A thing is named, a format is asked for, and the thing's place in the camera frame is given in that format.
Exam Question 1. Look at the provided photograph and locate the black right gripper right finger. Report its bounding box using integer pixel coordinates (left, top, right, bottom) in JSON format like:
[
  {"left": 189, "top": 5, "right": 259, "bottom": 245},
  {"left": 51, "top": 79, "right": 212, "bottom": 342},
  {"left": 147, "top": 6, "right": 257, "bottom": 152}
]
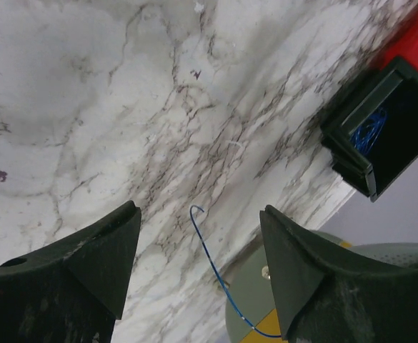
[{"left": 260, "top": 206, "right": 418, "bottom": 342}]

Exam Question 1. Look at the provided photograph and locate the long blue wire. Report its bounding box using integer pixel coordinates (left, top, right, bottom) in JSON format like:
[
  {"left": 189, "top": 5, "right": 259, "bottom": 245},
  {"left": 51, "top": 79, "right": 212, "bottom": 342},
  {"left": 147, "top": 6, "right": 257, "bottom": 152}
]
[{"left": 189, "top": 204, "right": 283, "bottom": 339}]

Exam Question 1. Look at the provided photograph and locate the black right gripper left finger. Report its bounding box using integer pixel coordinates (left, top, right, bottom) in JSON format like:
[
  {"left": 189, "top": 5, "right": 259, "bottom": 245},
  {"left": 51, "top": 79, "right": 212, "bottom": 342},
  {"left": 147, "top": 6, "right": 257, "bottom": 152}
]
[{"left": 0, "top": 201, "right": 141, "bottom": 342}]

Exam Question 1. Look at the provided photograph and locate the white perforated cable spool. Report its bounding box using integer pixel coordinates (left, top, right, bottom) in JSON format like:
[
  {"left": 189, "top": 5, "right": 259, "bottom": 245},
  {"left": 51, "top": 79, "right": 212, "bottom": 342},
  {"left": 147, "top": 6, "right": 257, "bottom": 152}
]
[{"left": 349, "top": 243, "right": 418, "bottom": 268}]

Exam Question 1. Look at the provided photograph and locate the blue wire coil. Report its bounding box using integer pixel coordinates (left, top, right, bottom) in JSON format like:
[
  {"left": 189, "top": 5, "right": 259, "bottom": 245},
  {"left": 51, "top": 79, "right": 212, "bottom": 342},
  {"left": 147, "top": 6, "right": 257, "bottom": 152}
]
[{"left": 349, "top": 106, "right": 388, "bottom": 155}]

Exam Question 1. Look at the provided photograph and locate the black plastic bin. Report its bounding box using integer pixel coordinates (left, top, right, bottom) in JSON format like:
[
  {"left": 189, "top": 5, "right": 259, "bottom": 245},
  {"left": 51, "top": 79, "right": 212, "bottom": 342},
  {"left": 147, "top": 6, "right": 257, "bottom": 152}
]
[{"left": 320, "top": 69, "right": 418, "bottom": 202}]

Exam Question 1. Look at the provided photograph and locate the round three-drawer cabinet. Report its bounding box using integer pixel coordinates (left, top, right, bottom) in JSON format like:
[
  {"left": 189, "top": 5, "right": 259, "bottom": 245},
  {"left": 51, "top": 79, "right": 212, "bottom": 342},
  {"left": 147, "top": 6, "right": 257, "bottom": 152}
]
[{"left": 225, "top": 242, "right": 282, "bottom": 342}]

